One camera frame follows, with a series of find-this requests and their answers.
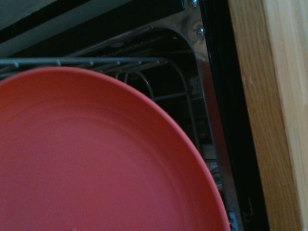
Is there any grey wire dishwasher rack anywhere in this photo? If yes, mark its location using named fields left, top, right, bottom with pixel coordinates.
left=0, top=57, right=244, bottom=231

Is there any red plastic plate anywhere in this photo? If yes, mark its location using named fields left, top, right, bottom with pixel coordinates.
left=0, top=66, right=229, bottom=231

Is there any dishwasher tub frame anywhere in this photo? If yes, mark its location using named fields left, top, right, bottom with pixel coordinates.
left=0, top=0, right=270, bottom=231

